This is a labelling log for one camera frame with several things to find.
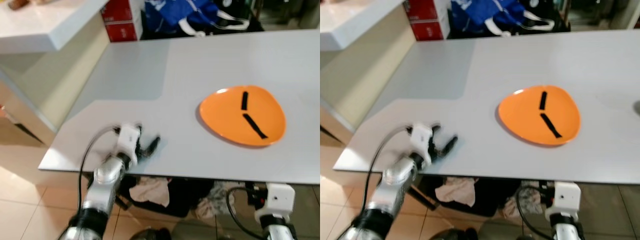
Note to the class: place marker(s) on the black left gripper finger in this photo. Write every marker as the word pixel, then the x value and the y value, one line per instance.
pixel 451 143
pixel 443 154
pixel 154 143
pixel 148 154

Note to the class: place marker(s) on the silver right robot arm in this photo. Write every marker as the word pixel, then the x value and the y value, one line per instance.
pixel 567 231
pixel 277 231

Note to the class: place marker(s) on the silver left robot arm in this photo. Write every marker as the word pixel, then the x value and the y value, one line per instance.
pixel 106 182
pixel 397 182

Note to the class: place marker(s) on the white and pink garment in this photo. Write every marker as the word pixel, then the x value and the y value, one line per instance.
pixel 212 200
pixel 517 200

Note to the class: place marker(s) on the pink cloth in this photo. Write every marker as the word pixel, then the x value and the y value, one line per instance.
pixel 457 190
pixel 152 191

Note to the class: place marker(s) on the long black tape strip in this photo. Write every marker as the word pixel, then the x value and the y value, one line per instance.
pixel 254 126
pixel 551 126

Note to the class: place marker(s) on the orange plate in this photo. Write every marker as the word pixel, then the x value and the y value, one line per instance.
pixel 520 117
pixel 222 117

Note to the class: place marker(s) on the short black tape strip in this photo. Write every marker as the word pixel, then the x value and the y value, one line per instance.
pixel 244 101
pixel 543 101

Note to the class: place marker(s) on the red cardboard box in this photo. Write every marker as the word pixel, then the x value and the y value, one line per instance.
pixel 422 20
pixel 119 20

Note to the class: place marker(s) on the white counter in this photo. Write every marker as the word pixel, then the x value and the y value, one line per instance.
pixel 355 25
pixel 45 25

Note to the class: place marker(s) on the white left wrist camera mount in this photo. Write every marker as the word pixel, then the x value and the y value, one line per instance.
pixel 422 140
pixel 128 140

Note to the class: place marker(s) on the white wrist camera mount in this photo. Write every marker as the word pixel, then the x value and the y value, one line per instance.
pixel 567 196
pixel 279 197
pixel 128 140
pixel 422 140

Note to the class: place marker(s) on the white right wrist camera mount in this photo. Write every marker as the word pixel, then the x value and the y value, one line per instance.
pixel 567 196
pixel 279 197

